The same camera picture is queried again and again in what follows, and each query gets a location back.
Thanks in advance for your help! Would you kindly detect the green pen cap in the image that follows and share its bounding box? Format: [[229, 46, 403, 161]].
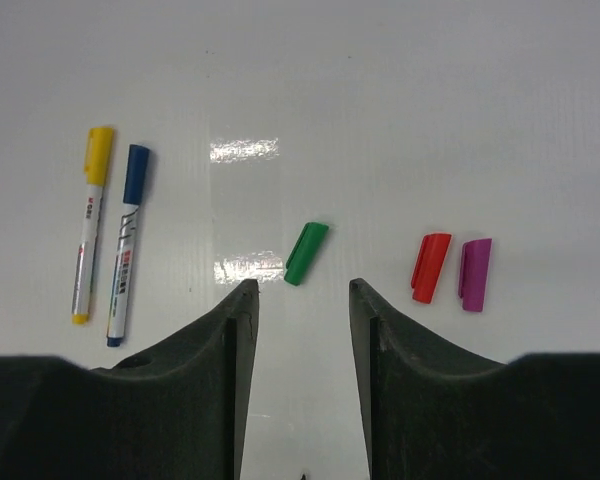
[[284, 222, 330, 286]]

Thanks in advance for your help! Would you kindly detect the blue pen cap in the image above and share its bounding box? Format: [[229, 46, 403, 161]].
[[123, 144, 151, 206]]

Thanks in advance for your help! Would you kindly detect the white pen yellow end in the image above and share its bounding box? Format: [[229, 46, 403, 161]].
[[71, 184, 103, 325]]

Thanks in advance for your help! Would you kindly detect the yellow pen cap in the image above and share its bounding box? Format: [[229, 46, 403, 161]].
[[84, 126, 115, 187]]

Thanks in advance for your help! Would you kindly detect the white pen blue end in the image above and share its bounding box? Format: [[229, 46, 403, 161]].
[[106, 203, 139, 348]]

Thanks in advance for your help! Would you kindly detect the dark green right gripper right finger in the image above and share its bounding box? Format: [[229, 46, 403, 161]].
[[349, 279, 600, 479]]

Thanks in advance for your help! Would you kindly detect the red pen cap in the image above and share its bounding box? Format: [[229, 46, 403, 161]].
[[410, 232, 452, 304]]

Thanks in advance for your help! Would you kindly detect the purple pen cap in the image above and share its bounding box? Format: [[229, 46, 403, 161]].
[[458, 238, 492, 313]]

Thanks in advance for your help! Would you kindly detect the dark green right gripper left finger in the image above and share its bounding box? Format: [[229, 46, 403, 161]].
[[0, 279, 259, 479]]

